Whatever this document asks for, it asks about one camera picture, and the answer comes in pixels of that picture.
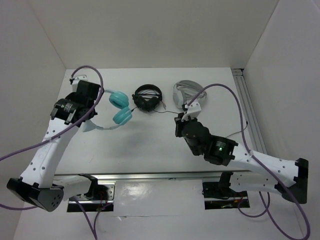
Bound aluminium rail right side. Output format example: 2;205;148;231
231;68;268;154

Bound white grey headphones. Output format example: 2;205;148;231
172;80;203;110

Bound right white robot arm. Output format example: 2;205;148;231
174;113;309;204

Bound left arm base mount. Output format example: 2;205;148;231
74;180;116;213

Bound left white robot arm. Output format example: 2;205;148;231
6;80;101;212

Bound black headphones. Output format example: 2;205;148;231
132;84;163;112

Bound aluminium rail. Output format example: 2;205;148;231
231;68;268;154
52;170;253;183

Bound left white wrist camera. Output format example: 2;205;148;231
69;74;88;92

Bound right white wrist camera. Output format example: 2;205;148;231
181;99;202;122

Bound teal cat-ear headphones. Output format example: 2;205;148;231
81;88;133;133

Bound aluminium rail front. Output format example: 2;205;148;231
52;170;253;183

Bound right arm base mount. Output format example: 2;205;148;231
202;182;250;210

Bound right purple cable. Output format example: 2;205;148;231
187;83;311;240

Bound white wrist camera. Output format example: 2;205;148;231
69;74;88;92
181;99;202;122

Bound thin black headphone cable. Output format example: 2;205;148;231
129;106;249;139

